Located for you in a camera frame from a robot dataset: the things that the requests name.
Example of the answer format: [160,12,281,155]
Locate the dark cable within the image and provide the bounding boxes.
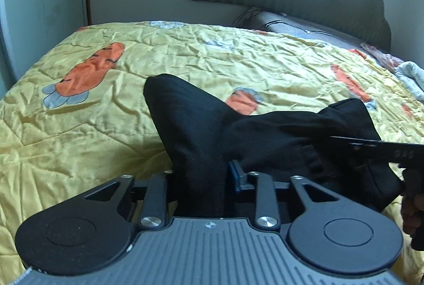
[236,6,266,28]

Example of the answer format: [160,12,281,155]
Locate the pink cloth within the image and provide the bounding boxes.
[359,42,405,70]

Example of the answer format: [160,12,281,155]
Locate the brown bolster pillow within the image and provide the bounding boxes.
[233,8,392,51]

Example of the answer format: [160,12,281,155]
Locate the person's right hand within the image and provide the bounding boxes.
[400,193,424,239]

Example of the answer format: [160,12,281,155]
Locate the black pants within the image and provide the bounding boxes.
[143,73,403,218]

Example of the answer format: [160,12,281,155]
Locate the yellow printed blanket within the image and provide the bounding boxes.
[0,20,424,276]

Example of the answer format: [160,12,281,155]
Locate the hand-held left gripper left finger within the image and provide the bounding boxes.
[84,170,176,228]

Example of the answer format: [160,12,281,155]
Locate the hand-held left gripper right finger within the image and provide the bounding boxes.
[228,159,336,229]

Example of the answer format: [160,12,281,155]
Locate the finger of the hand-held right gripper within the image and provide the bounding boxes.
[330,136,382,150]

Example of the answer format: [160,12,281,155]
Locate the white patterned cloth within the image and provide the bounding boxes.
[394,61,424,93]

